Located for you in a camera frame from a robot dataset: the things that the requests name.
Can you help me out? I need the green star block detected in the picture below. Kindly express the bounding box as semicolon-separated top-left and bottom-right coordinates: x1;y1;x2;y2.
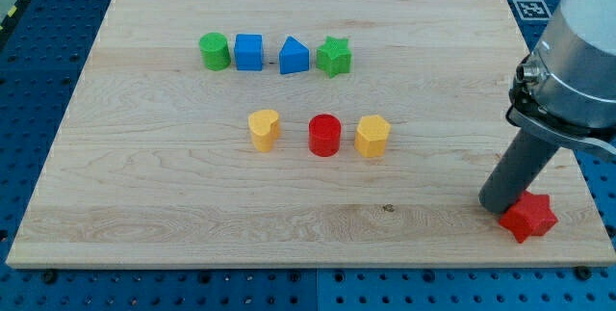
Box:
317;36;352;78

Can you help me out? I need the yellow hexagon block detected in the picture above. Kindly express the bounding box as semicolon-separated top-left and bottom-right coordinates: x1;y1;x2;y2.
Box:
354;115;391;158

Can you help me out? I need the red cylinder block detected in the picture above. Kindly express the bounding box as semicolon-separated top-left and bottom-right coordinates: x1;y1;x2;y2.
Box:
308;114;342;157

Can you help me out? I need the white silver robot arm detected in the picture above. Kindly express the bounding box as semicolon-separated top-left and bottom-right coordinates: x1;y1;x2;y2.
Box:
506;0;615;162

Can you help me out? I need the green cylinder block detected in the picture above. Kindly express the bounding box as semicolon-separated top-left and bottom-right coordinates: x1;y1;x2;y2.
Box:
198;32;231;71

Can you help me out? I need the light wooden board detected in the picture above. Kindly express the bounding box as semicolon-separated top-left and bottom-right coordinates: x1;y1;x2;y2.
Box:
7;0;615;270

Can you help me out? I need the white fiducial marker tag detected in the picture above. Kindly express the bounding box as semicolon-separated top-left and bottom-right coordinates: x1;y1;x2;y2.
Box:
512;0;552;21

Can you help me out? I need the blue cube block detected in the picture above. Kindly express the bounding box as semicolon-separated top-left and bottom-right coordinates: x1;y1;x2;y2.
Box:
234;34;263;71

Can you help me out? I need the blue triangle block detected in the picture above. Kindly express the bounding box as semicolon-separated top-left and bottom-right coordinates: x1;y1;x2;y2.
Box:
279;37;310;74

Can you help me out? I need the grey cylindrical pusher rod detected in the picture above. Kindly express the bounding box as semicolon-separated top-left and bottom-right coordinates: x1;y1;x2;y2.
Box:
478;130;559;214

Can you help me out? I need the yellow black hazard tape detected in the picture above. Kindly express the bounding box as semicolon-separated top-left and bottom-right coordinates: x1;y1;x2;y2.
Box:
1;0;32;34

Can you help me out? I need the yellow heart block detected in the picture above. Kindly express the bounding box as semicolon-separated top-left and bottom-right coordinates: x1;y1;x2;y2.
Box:
248;109;280;152

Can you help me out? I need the red star block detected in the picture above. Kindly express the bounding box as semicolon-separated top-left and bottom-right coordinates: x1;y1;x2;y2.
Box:
499;191;558;244

